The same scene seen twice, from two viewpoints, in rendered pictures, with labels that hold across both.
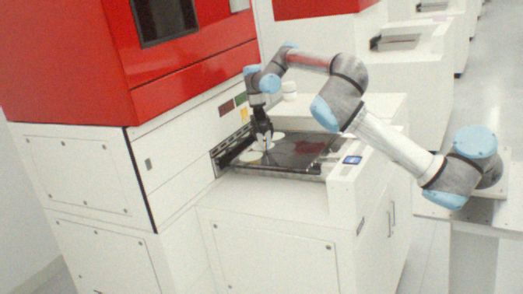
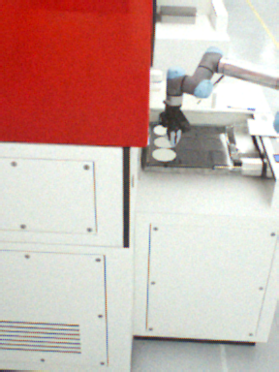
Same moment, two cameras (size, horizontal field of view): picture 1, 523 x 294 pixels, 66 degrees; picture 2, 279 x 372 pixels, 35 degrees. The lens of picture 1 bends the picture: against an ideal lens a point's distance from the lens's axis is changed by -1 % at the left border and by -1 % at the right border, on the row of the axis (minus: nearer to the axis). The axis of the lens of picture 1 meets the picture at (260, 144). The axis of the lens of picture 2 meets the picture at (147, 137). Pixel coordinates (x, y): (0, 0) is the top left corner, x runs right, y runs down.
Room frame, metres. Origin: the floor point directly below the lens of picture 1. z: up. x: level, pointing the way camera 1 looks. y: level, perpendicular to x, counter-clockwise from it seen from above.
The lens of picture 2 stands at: (0.21, 0.95, 1.92)
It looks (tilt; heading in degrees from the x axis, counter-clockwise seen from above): 30 degrees down; 329
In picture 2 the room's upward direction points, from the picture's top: 2 degrees clockwise
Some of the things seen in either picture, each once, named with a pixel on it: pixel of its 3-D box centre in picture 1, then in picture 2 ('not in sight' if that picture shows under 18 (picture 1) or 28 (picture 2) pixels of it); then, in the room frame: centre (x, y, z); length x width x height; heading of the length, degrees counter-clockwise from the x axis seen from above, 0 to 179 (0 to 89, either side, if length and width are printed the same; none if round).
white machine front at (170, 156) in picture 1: (211, 136); (136, 139); (1.56, 0.19, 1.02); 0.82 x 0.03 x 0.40; 148
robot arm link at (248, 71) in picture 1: (254, 79); (175, 80); (1.61, -0.02, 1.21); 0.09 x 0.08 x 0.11; 26
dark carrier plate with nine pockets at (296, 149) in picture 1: (285, 147); (188, 143); (1.61, -0.10, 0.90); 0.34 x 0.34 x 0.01; 58
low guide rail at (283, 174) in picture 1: (287, 174); (201, 170); (1.47, -0.09, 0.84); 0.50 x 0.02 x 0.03; 58
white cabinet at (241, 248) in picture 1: (325, 235); (201, 217); (1.62, -0.23, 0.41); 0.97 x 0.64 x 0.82; 148
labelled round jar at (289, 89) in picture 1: (289, 91); (155, 80); (2.06, -0.20, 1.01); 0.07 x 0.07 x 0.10
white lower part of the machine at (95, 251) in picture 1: (182, 243); (62, 248); (1.75, 0.48, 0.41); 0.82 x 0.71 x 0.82; 148
